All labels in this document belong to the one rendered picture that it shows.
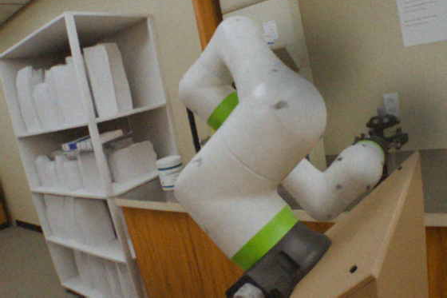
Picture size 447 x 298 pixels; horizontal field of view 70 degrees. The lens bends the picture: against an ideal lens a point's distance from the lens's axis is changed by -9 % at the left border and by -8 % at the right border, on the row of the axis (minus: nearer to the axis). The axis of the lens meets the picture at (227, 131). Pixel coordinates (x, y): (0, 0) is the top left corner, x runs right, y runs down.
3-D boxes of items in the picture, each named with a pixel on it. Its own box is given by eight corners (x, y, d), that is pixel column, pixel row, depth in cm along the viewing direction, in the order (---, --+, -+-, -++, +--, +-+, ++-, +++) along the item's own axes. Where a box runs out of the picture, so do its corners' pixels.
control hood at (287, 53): (235, 81, 154) (230, 58, 153) (301, 68, 135) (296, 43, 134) (219, 83, 145) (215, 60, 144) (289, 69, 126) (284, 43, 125)
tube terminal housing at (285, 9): (277, 164, 181) (249, 17, 170) (337, 162, 162) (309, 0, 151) (254, 180, 161) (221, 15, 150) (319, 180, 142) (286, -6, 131)
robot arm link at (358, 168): (388, 177, 70) (351, 141, 73) (348, 211, 76) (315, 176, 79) (397, 159, 81) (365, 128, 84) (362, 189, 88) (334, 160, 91)
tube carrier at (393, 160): (376, 179, 116) (369, 119, 113) (408, 178, 110) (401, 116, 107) (369, 189, 107) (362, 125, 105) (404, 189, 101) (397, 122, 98)
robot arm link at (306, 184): (236, 109, 83) (255, 97, 92) (213, 141, 89) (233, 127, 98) (351, 212, 77) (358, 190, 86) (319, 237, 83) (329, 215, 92)
